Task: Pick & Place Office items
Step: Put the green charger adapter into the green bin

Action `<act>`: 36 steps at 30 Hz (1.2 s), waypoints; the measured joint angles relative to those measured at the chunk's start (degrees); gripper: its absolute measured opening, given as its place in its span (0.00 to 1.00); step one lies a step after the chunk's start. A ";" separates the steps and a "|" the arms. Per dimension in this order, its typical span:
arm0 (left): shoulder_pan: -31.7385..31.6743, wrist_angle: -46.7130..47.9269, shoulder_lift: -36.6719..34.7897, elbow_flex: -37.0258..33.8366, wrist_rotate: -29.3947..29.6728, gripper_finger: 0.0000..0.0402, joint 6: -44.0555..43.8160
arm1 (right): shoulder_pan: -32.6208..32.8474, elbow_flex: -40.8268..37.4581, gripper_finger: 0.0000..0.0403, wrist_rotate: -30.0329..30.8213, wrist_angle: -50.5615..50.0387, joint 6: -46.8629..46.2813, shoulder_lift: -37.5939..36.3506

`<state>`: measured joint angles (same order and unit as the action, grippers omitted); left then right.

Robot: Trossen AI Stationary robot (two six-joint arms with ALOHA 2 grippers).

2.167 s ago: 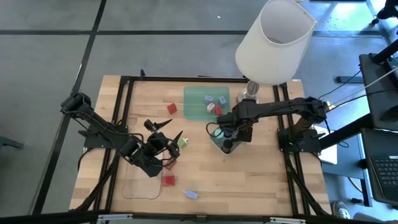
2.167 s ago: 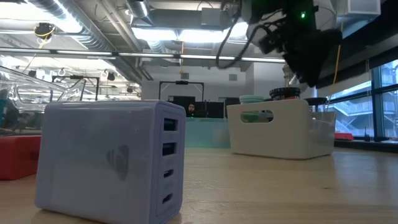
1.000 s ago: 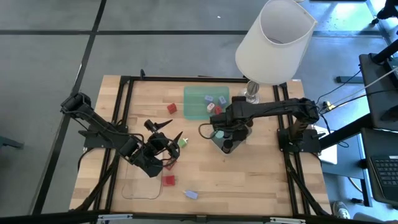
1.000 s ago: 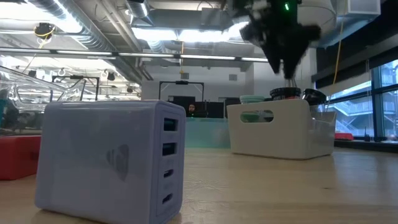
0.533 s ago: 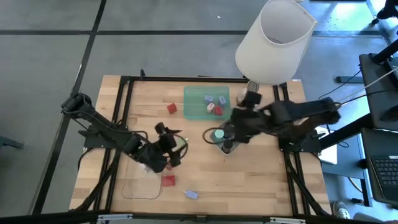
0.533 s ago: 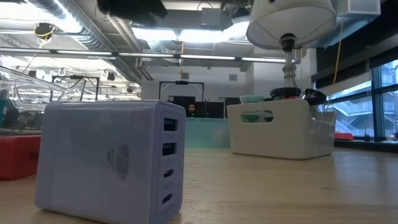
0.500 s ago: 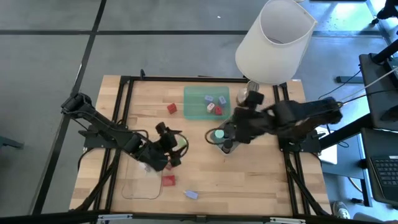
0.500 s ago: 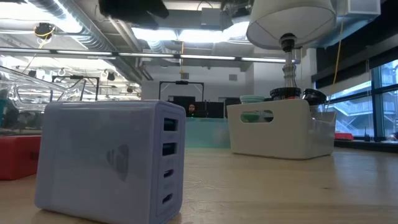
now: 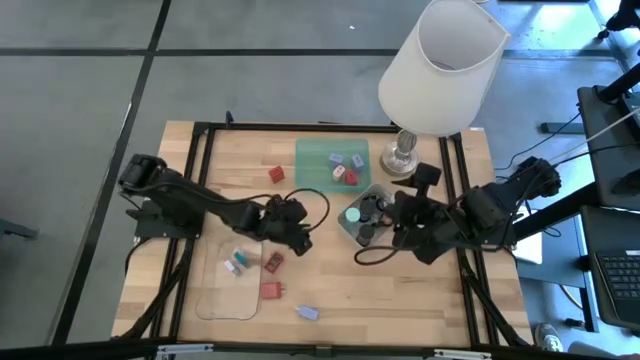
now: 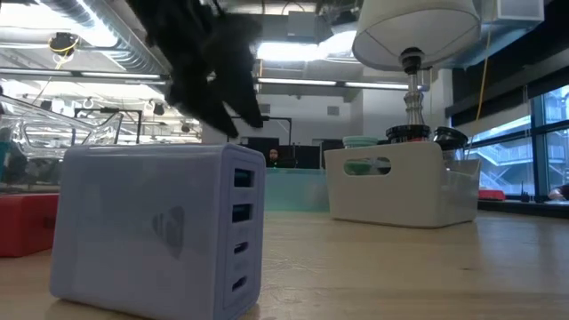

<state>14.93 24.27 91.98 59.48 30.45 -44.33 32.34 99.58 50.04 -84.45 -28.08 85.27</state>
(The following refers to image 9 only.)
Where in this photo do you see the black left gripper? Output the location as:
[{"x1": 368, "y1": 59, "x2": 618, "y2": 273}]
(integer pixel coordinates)
[{"x1": 246, "y1": 194, "x2": 315, "y2": 257}]

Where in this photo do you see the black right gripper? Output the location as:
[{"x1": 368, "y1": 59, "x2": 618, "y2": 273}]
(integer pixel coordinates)
[{"x1": 391, "y1": 162, "x2": 455, "y2": 266}]

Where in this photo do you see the small red clock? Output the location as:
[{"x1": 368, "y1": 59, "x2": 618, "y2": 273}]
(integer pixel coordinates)
[{"x1": 263, "y1": 251, "x2": 285, "y2": 275}]

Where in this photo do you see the black cap red hourglass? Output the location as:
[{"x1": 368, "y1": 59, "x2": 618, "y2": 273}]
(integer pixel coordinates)
[{"x1": 356, "y1": 223, "x2": 377, "y2": 249}]

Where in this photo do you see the grey office chair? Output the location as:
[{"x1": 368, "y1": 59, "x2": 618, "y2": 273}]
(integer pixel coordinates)
[{"x1": 594, "y1": 27, "x2": 640, "y2": 57}]

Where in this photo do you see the red flat charger with prongs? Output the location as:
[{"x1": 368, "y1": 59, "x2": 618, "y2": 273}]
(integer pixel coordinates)
[{"x1": 259, "y1": 281, "x2": 289, "y2": 301}]

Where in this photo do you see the green translucent tray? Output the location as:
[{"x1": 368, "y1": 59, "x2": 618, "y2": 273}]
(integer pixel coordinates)
[{"x1": 293, "y1": 137, "x2": 374, "y2": 195}]

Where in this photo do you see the white shade silver table lamp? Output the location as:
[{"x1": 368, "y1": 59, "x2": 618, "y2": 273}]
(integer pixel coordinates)
[{"x1": 377, "y1": 0, "x2": 511, "y2": 178}]

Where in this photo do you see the clear plastic bin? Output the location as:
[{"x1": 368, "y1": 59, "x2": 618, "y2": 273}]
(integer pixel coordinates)
[{"x1": 193, "y1": 226, "x2": 265, "y2": 322}]

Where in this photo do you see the white paper sheet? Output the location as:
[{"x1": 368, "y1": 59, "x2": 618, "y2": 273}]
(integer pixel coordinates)
[{"x1": 513, "y1": 232, "x2": 544, "y2": 266}]

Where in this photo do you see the black metal pole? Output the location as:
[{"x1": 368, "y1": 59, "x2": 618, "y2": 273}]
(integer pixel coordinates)
[
  {"x1": 597, "y1": 62, "x2": 640, "y2": 104},
  {"x1": 513, "y1": 180, "x2": 601, "y2": 242}
]

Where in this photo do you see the black desk foot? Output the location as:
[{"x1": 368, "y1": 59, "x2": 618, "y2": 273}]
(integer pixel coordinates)
[{"x1": 539, "y1": 121, "x2": 585, "y2": 135}]

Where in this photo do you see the black computer desk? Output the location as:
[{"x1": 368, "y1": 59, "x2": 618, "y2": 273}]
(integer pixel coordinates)
[{"x1": 579, "y1": 204, "x2": 640, "y2": 334}]

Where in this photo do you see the black side table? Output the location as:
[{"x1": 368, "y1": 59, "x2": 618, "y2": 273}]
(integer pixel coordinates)
[{"x1": 576, "y1": 84, "x2": 640, "y2": 211}]

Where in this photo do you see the person's foot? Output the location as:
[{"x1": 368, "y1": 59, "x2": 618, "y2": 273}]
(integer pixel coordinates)
[
  {"x1": 605, "y1": 0, "x2": 640, "y2": 32},
  {"x1": 533, "y1": 322, "x2": 565, "y2": 354}
]

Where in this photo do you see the black computer mouse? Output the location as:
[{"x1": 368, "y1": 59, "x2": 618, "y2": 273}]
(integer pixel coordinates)
[{"x1": 612, "y1": 168, "x2": 640, "y2": 197}]

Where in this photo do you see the black keyboard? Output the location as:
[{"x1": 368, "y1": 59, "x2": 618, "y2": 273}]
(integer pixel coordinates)
[{"x1": 596, "y1": 248, "x2": 640, "y2": 312}]

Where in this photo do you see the grey furniture foot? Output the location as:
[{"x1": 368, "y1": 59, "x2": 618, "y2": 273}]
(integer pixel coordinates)
[{"x1": 0, "y1": 217, "x2": 40, "y2": 241}]

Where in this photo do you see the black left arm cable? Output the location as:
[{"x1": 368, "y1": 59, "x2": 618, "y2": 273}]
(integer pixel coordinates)
[{"x1": 282, "y1": 187, "x2": 332, "y2": 235}]

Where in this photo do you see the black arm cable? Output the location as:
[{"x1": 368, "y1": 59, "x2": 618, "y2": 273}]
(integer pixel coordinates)
[
  {"x1": 353, "y1": 243, "x2": 404, "y2": 267},
  {"x1": 282, "y1": 187, "x2": 332, "y2": 235}
]

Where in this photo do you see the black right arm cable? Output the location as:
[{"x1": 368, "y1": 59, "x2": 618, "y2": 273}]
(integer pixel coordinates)
[{"x1": 353, "y1": 243, "x2": 404, "y2": 267}]

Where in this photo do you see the black aluminium table frame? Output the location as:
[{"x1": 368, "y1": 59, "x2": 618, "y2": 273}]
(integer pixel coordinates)
[{"x1": 112, "y1": 110, "x2": 534, "y2": 360}]

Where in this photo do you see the white hanging cable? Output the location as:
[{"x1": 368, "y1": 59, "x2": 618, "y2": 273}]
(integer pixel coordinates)
[{"x1": 547, "y1": 107, "x2": 640, "y2": 166}]

